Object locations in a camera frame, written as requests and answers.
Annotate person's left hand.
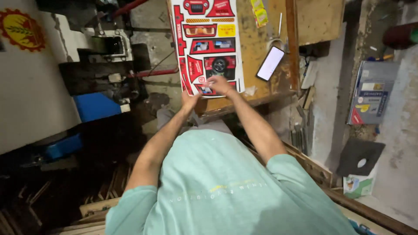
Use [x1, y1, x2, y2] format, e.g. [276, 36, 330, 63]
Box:
[180, 91, 202, 113]

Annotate blue machine part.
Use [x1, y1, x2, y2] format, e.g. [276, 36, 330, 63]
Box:
[73, 91, 131, 123]

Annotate white machine with sun emblem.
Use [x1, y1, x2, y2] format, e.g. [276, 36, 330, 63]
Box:
[0, 0, 135, 156]

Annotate red and white sticker sheet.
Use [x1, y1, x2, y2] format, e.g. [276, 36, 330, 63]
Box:
[170, 0, 245, 98]

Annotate person's right hand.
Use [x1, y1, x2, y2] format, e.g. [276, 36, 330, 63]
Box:
[203, 76, 237, 98]

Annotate yellow snack packets strip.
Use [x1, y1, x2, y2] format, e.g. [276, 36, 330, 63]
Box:
[250, 0, 269, 29]

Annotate black smartphone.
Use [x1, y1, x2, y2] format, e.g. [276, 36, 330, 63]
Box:
[255, 46, 285, 82]

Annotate dark square plate with hole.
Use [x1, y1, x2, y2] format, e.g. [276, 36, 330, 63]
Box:
[336, 137, 386, 178]

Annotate wooden frame pieces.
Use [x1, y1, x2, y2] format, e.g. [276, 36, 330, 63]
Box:
[243, 137, 334, 189]

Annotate wooden board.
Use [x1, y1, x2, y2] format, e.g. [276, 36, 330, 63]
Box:
[295, 0, 346, 46]

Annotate teal t-shirt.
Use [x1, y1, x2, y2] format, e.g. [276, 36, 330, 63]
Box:
[105, 129, 359, 235]

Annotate grey battery box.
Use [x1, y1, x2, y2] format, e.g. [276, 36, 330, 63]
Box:
[346, 60, 400, 125]

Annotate green and white carton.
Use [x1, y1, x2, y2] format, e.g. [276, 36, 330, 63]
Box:
[342, 166, 378, 199]

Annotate dark red cylinder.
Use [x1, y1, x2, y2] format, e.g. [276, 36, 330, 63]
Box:
[382, 21, 418, 50]

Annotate red pipe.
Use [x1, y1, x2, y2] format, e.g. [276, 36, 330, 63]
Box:
[127, 67, 179, 78]
[111, 0, 151, 19]

